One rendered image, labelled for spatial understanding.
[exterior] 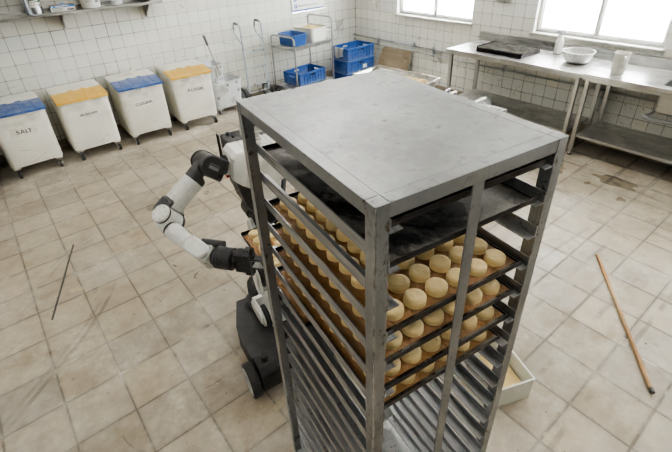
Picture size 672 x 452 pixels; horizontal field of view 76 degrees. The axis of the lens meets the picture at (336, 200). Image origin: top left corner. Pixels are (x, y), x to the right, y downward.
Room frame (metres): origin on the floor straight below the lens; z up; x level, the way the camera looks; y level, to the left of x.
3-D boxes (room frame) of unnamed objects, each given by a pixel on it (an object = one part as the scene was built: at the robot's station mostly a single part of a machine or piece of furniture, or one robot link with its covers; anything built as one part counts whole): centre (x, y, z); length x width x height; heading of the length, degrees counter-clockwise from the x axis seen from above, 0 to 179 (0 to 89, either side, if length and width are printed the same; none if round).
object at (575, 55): (4.71, -2.68, 0.94); 0.33 x 0.33 x 0.12
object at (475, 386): (1.06, -0.28, 0.96); 0.64 x 0.03 x 0.03; 29
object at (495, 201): (0.95, -0.12, 1.68); 0.60 x 0.40 x 0.02; 29
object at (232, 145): (1.81, 0.37, 1.27); 0.34 x 0.30 x 0.36; 120
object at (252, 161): (1.12, 0.23, 0.97); 0.03 x 0.03 x 1.70; 29
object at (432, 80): (3.02, -0.45, 1.25); 0.56 x 0.29 x 0.14; 44
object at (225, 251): (1.29, 0.38, 1.14); 0.12 x 0.10 x 0.13; 74
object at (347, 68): (7.37, -0.39, 0.30); 0.60 x 0.40 x 0.20; 128
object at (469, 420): (1.06, -0.28, 0.78); 0.64 x 0.03 x 0.03; 29
